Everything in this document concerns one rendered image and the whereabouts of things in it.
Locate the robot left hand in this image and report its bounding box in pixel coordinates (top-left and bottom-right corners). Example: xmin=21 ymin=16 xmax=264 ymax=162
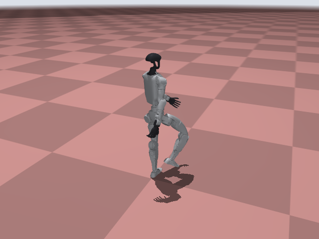
xmin=167 ymin=96 xmax=180 ymax=108

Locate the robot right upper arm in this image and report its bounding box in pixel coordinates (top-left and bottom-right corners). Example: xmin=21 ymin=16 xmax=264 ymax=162
xmin=157 ymin=76 xmax=167 ymax=104

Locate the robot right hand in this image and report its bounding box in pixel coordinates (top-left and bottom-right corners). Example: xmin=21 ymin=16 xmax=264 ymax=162
xmin=147 ymin=120 xmax=160 ymax=138

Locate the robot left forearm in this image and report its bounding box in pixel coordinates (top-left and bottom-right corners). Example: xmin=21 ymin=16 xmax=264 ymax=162
xmin=163 ymin=94 xmax=170 ymax=101

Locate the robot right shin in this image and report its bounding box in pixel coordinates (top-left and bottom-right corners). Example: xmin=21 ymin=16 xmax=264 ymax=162
xmin=170 ymin=134 xmax=189 ymax=161

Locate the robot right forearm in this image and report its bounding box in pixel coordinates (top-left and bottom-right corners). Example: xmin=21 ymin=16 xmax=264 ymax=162
xmin=155 ymin=99 xmax=166 ymax=125

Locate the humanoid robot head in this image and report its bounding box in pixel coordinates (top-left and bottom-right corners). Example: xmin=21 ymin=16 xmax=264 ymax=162
xmin=146 ymin=53 xmax=161 ymax=76

